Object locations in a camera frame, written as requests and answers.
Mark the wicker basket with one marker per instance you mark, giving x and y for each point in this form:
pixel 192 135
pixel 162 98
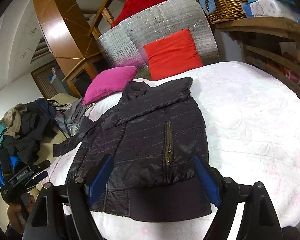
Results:
pixel 227 10

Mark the person's left hand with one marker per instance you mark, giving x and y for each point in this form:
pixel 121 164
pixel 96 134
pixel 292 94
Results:
pixel 12 212

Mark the magenta pillow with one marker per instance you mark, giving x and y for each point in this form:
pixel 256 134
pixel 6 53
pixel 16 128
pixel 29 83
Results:
pixel 108 82

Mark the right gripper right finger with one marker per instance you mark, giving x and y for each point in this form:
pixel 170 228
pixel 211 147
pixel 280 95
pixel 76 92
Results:
pixel 209 179

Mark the pile of dark clothes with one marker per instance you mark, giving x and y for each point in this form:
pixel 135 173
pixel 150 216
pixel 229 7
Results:
pixel 27 124

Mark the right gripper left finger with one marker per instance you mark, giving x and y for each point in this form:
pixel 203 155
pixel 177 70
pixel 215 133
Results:
pixel 97 178

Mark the black quilted jacket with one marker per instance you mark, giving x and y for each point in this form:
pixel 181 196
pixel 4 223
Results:
pixel 153 134

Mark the silver foil insulation mat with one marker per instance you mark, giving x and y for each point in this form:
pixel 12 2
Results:
pixel 123 44

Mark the wooden stair railing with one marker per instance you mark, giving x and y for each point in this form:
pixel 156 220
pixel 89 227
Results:
pixel 103 12

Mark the wooden cabinet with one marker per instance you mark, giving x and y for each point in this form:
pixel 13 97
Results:
pixel 66 32

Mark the red pillow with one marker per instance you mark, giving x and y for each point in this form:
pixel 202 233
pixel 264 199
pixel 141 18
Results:
pixel 172 55

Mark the wooden shelf unit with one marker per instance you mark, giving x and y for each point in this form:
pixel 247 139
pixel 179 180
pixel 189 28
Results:
pixel 271 44

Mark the grey garment on armchair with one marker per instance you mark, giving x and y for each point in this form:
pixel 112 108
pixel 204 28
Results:
pixel 70 117

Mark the patterned white package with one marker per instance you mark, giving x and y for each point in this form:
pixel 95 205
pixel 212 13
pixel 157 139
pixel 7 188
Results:
pixel 271 8

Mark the white bed cover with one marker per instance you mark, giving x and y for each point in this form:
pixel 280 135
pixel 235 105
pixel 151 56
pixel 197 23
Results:
pixel 253 133

